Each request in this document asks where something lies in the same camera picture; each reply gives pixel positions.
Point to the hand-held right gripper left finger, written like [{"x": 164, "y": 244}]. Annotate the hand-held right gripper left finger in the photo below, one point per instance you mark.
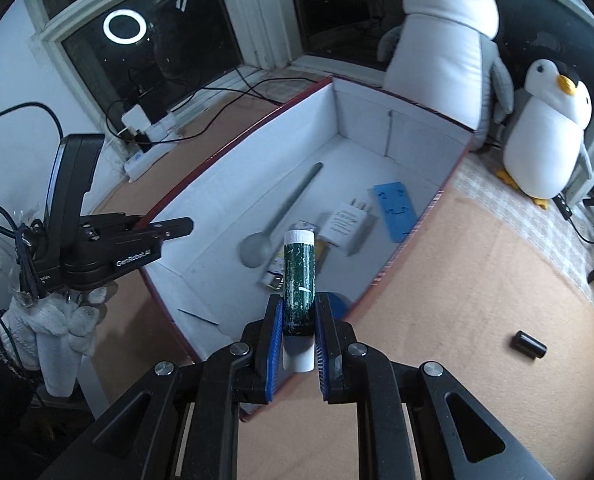
[{"x": 275, "y": 350}]

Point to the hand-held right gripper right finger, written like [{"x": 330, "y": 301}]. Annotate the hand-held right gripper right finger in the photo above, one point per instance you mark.
[{"x": 322, "y": 350}]

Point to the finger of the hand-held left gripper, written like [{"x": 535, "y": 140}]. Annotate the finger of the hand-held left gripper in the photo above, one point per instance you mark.
[
  {"x": 112, "y": 221},
  {"x": 172, "y": 227}
]

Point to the green tube white caps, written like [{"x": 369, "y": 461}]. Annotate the green tube white caps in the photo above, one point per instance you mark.
[{"x": 299, "y": 285}]

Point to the grey spoon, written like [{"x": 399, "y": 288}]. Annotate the grey spoon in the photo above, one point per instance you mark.
[{"x": 257, "y": 252}]

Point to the white charger plug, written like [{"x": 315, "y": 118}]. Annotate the white charger plug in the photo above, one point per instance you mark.
[{"x": 347, "y": 225}]

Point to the white cardboard box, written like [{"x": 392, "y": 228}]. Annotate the white cardboard box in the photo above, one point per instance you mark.
[{"x": 357, "y": 170}]

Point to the person's left forearm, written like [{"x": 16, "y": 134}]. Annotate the person's left forearm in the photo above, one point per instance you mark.
[{"x": 2, "y": 405}]

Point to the person's left hand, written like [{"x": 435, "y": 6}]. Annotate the person's left hand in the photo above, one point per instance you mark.
[{"x": 84, "y": 325}]

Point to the long white power strip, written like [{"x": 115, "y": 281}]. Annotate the long white power strip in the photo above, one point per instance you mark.
[{"x": 142, "y": 165}]

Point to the wooden clothespin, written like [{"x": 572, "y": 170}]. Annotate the wooden clothespin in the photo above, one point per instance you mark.
[{"x": 275, "y": 279}]

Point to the black plug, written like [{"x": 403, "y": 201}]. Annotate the black plug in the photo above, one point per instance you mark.
[{"x": 142, "y": 136}]

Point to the white charger block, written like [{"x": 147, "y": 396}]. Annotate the white charger block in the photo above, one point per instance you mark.
[{"x": 134, "y": 120}]

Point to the brown mat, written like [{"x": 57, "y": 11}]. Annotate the brown mat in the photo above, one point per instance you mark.
[{"x": 452, "y": 335}]

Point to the black cylinder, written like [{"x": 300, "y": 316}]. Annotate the black cylinder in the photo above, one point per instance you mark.
[{"x": 531, "y": 345}]

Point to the checkered cloth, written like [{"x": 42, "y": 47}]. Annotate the checkered cloth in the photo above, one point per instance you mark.
[{"x": 502, "y": 210}]

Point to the small penguin plush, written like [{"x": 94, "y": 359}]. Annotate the small penguin plush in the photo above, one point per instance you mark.
[{"x": 542, "y": 150}]

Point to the large penguin plush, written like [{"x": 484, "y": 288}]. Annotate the large penguin plush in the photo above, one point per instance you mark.
[{"x": 442, "y": 60}]

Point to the white window frame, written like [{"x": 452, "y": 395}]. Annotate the white window frame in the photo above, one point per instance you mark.
[{"x": 257, "y": 10}]

